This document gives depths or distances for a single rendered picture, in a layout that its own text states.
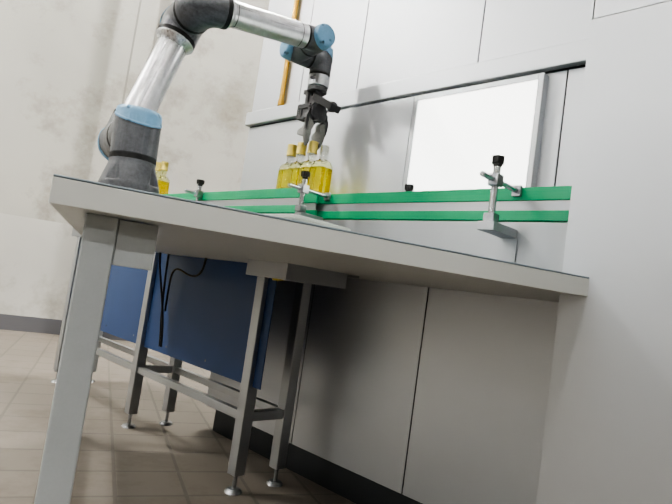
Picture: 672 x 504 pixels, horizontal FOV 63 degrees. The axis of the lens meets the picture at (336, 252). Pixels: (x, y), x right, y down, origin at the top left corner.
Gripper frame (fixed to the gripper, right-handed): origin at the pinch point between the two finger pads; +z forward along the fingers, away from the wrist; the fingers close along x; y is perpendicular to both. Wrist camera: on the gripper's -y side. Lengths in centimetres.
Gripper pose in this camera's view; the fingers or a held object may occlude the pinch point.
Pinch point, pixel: (313, 144)
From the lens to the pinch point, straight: 193.5
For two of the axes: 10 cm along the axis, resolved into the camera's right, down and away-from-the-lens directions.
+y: -7.1, -0.5, 7.0
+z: -1.4, 9.9, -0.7
